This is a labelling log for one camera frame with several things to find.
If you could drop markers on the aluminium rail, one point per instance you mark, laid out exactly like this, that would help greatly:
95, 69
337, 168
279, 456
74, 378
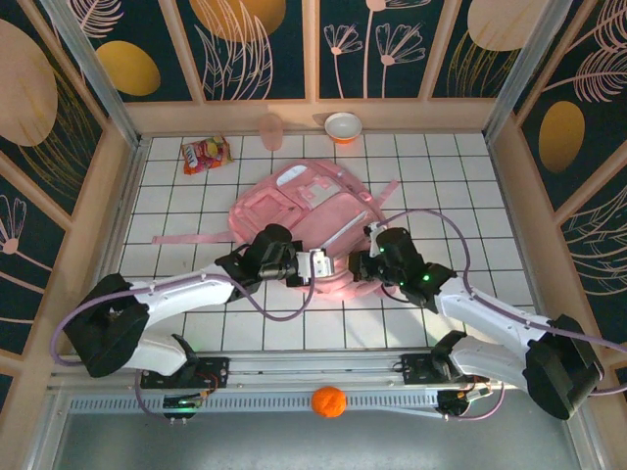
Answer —
303, 364

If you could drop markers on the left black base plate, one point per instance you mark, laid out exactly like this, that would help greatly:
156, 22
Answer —
215, 372

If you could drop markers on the right controller board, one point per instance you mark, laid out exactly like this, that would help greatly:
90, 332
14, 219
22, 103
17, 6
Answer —
453, 399

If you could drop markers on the pink plastic cup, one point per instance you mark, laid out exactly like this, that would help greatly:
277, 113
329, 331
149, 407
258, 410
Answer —
271, 131

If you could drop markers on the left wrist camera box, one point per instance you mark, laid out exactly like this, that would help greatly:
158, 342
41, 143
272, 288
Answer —
318, 267

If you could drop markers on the left controller board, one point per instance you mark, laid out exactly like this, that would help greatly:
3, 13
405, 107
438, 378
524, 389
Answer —
181, 403

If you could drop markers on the controller board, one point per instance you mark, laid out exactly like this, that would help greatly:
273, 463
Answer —
453, 399
181, 403

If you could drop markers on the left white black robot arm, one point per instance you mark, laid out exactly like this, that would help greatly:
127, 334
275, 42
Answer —
191, 296

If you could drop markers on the orange snack bag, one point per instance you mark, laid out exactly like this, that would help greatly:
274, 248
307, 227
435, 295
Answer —
207, 155

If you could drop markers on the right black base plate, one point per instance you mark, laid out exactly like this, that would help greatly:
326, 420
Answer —
416, 369

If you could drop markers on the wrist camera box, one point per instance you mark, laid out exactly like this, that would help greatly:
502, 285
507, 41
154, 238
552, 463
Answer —
374, 231
318, 267

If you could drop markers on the white orange bowl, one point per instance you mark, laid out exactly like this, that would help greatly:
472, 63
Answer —
343, 127

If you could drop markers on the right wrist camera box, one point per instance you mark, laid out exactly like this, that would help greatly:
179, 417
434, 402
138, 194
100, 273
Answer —
374, 231

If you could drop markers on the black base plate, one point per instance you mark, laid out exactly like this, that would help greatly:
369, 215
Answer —
416, 369
215, 372

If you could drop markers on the aluminium corner post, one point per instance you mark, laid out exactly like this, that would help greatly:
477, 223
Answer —
98, 83
526, 73

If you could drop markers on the orange ball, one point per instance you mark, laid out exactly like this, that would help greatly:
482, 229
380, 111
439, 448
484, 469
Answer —
329, 402

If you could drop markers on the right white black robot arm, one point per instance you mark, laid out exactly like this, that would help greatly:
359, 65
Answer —
490, 318

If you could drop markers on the pink backpack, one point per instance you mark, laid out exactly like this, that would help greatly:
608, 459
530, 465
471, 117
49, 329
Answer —
294, 205

